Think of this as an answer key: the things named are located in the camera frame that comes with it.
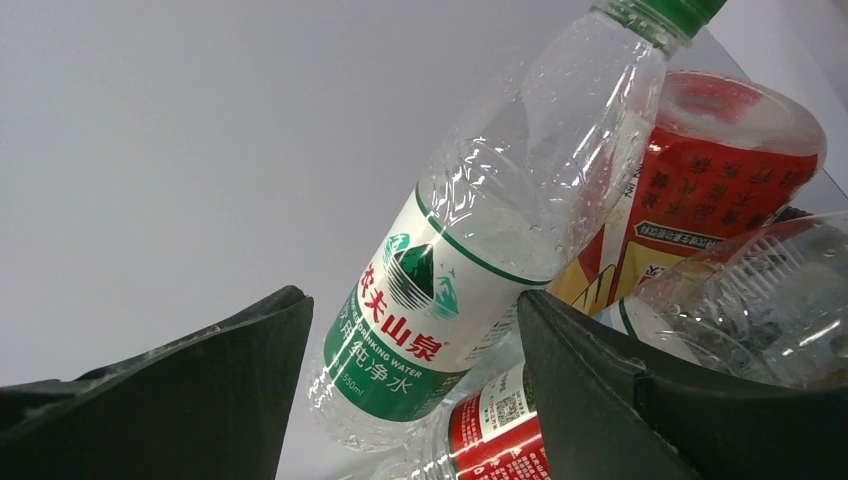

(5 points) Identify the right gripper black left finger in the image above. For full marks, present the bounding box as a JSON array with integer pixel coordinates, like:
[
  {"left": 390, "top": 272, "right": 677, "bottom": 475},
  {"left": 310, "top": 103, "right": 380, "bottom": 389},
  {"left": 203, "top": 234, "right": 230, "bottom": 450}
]
[{"left": 1, "top": 286, "right": 314, "bottom": 479}]

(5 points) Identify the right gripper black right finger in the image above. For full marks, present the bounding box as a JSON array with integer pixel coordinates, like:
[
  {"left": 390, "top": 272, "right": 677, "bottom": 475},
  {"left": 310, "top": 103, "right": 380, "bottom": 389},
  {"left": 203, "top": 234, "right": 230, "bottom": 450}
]
[{"left": 518, "top": 290, "right": 847, "bottom": 479}]

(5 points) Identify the amber tea bottle red label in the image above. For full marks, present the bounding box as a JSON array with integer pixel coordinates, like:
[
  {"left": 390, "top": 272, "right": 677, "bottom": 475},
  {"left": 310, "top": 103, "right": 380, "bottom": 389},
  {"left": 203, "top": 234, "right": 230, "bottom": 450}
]
[{"left": 550, "top": 71, "right": 827, "bottom": 315}]

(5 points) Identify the crushed clear bottle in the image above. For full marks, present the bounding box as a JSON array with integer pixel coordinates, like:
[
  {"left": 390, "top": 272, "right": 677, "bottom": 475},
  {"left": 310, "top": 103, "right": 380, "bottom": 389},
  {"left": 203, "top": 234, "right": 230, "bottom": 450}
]
[{"left": 594, "top": 212, "right": 847, "bottom": 390}]

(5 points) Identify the green cap bottle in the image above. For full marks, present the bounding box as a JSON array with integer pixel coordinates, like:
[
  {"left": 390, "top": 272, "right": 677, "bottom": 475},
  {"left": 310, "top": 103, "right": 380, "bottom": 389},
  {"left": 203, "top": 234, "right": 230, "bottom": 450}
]
[{"left": 307, "top": 1, "right": 722, "bottom": 452}]

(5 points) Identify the red cap bottle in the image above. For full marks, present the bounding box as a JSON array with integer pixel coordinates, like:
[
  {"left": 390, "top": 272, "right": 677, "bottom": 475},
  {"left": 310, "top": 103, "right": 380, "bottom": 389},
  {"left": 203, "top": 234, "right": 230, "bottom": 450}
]
[{"left": 347, "top": 362, "right": 551, "bottom": 480}]

